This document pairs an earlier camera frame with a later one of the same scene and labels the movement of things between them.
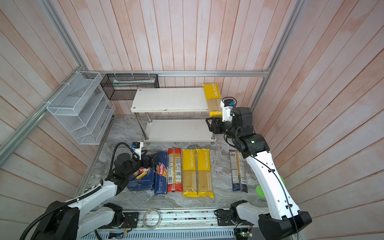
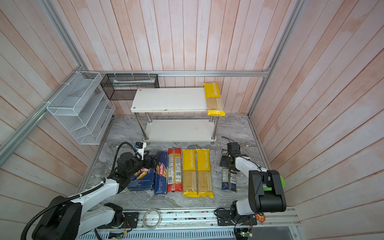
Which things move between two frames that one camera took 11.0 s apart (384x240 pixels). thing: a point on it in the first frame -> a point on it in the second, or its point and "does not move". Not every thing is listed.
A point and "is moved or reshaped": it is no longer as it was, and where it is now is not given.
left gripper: [151, 163] does not move
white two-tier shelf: [172, 114] does not move
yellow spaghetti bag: [189, 173] does not move
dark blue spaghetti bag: [238, 171] is moved or reshaped
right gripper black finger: [215, 124] -> [225, 161]
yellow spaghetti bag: [213, 95] does not move
